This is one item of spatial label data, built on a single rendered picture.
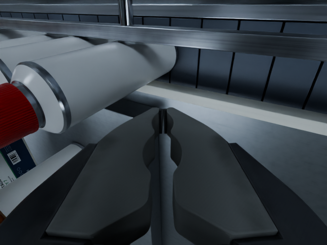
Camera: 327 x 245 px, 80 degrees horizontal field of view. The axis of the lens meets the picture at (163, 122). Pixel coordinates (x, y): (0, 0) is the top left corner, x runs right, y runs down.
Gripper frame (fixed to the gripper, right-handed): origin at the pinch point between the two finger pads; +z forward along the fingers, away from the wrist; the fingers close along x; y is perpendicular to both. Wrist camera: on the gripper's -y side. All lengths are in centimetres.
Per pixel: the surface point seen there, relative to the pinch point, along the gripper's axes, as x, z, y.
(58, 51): -9.3, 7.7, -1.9
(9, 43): -15.3, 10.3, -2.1
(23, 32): -22.2, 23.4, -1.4
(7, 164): -42, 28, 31
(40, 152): -41, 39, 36
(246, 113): 8.2, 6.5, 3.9
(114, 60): -4.0, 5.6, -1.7
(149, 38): -1.1, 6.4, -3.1
